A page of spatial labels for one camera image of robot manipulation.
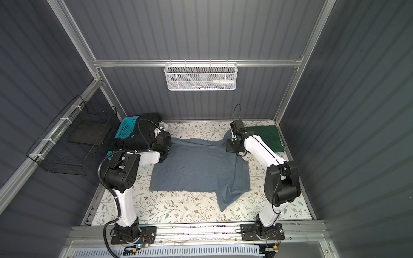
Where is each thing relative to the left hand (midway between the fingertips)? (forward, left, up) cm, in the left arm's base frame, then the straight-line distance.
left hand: (160, 135), depth 101 cm
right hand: (-15, -43, +3) cm, 46 cm away
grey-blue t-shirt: (-19, -27, -9) cm, 34 cm away
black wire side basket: (-18, +37, +16) cm, 44 cm away
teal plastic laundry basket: (+8, +26, -4) cm, 28 cm away
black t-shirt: (-1, +10, +1) cm, 10 cm away
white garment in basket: (-2, 0, +7) cm, 7 cm away
